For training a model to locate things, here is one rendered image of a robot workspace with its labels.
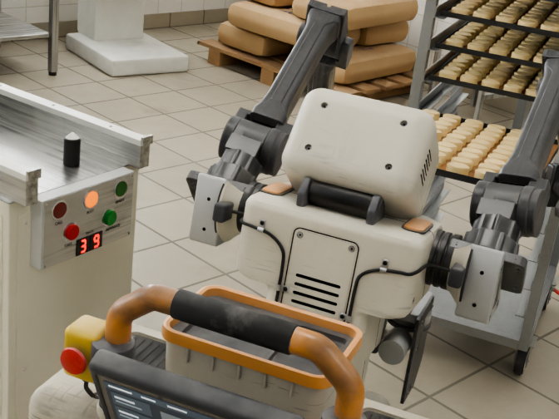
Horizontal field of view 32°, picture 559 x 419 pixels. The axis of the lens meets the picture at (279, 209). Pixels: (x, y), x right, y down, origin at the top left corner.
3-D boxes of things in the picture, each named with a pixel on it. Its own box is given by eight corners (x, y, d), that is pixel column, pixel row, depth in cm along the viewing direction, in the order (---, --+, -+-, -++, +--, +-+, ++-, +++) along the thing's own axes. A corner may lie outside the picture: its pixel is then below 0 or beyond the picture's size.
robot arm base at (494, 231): (444, 244, 145) (526, 266, 141) (460, 201, 148) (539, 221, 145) (443, 273, 152) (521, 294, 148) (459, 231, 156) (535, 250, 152)
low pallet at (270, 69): (196, 58, 604) (197, 40, 599) (285, 46, 660) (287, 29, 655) (344, 114, 531) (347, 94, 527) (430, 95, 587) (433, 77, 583)
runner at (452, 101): (421, 143, 283) (422, 133, 282) (412, 140, 284) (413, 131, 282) (468, 94, 338) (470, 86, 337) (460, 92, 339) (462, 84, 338)
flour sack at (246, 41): (261, 61, 571) (264, 35, 566) (212, 43, 597) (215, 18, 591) (341, 49, 622) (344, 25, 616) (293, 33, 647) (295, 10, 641)
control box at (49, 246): (28, 265, 182) (29, 195, 177) (119, 229, 201) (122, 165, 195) (42, 272, 180) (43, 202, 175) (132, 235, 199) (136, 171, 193)
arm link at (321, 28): (311, -19, 190) (360, -4, 188) (304, 34, 200) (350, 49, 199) (218, 135, 163) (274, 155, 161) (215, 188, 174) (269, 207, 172)
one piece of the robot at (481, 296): (487, 326, 143) (505, 253, 140) (453, 316, 144) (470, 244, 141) (497, 307, 152) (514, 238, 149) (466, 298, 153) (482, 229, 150)
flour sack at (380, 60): (343, 89, 536) (347, 61, 530) (285, 69, 560) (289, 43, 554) (418, 73, 587) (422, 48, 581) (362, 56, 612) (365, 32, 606)
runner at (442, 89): (426, 113, 279) (428, 103, 278) (417, 111, 280) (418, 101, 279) (473, 69, 335) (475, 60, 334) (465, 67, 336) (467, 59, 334)
